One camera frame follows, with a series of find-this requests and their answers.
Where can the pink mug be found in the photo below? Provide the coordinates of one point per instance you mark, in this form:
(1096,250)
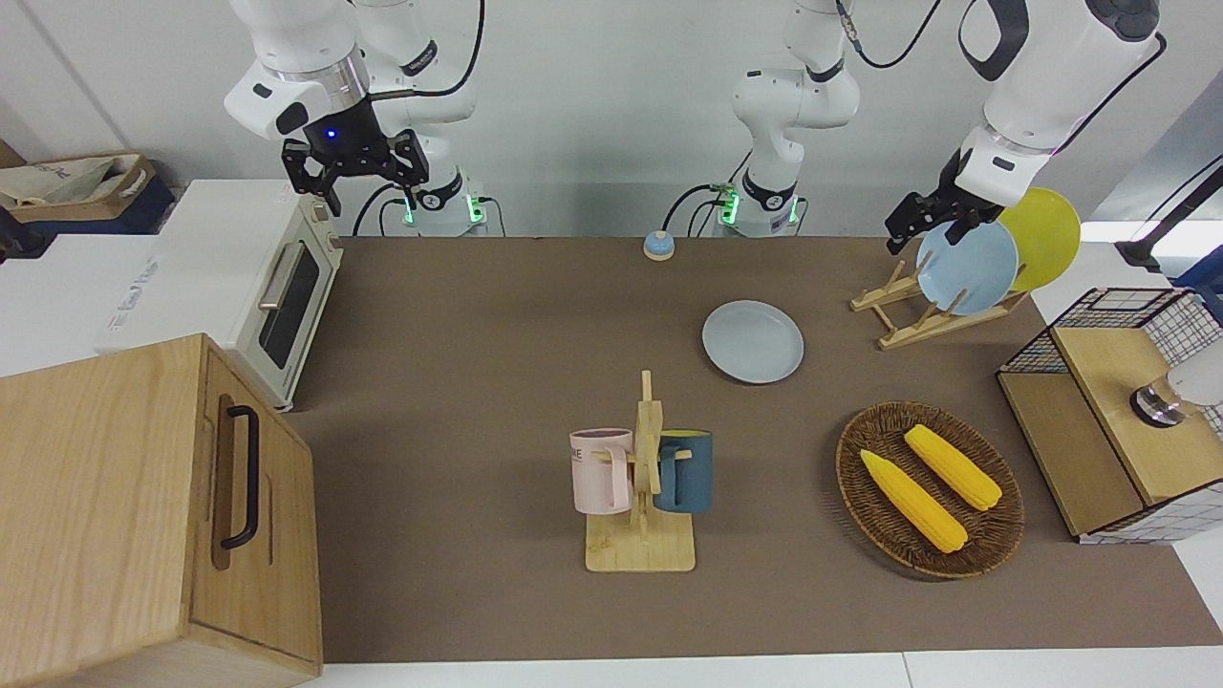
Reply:
(597,473)

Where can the yellow corn cob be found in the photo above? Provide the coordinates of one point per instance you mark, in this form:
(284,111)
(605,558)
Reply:
(912,502)
(955,468)

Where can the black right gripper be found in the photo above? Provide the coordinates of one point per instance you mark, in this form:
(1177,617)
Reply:
(368,161)

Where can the wooden cabinet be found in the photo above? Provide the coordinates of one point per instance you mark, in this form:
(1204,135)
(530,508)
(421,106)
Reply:
(105,516)

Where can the gray plate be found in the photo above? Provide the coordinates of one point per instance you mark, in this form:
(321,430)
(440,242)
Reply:
(753,342)

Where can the cardboard box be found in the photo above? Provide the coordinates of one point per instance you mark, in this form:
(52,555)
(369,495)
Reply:
(119,203)

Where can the white cylinder bottle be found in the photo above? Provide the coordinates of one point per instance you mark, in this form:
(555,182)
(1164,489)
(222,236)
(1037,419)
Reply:
(1199,377)

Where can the wooden plate rack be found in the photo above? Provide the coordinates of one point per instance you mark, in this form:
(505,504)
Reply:
(922,330)

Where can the black camera stand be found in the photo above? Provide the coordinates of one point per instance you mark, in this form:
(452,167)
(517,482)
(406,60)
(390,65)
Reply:
(1143,254)

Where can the cream toaster oven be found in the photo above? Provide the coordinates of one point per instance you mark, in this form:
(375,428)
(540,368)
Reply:
(287,315)

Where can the dark blue mug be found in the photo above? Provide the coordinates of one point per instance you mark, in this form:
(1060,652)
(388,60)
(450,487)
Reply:
(690,478)

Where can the yellow plate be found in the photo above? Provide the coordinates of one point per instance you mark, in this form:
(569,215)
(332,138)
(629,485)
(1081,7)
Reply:
(1046,234)

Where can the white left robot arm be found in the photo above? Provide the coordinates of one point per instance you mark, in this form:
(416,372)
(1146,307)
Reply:
(1051,86)

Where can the brown wicker basket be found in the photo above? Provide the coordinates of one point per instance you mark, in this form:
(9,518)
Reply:
(865,497)

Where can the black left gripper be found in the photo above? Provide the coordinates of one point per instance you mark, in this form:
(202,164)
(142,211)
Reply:
(932,208)

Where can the dark blue crate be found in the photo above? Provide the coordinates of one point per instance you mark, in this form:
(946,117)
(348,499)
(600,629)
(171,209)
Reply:
(158,210)

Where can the light blue plate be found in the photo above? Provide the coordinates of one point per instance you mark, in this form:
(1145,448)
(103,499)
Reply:
(970,272)

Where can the white cloth bag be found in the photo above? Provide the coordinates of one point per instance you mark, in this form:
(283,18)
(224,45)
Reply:
(57,182)

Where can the wooden mug tree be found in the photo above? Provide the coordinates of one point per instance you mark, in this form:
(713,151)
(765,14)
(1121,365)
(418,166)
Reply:
(640,549)

